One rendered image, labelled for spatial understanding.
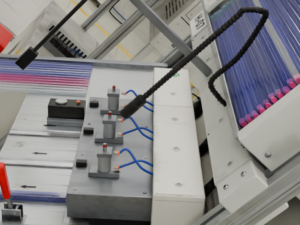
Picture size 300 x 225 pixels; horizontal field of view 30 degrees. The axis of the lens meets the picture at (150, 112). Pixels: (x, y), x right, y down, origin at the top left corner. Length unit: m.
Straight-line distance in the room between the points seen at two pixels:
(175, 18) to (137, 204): 1.42
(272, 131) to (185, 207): 0.19
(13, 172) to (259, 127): 0.49
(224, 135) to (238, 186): 0.14
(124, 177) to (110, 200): 0.06
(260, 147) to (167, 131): 0.28
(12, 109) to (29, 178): 1.45
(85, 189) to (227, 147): 0.23
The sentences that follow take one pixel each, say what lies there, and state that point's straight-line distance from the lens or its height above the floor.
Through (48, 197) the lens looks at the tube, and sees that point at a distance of 0.97.
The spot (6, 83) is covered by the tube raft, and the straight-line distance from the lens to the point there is 1.36.
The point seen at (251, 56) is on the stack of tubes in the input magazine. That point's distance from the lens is 0.96.
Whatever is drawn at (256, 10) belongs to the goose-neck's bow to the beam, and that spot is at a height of 1.51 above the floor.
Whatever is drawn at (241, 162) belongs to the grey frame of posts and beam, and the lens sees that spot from 0.81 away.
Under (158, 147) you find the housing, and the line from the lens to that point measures 0.97.
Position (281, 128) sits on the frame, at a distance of 0.77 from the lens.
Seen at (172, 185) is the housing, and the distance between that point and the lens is 0.88.
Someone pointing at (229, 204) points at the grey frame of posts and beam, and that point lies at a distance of 0.80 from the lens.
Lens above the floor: 1.58
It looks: 19 degrees down
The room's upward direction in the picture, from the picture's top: 49 degrees clockwise
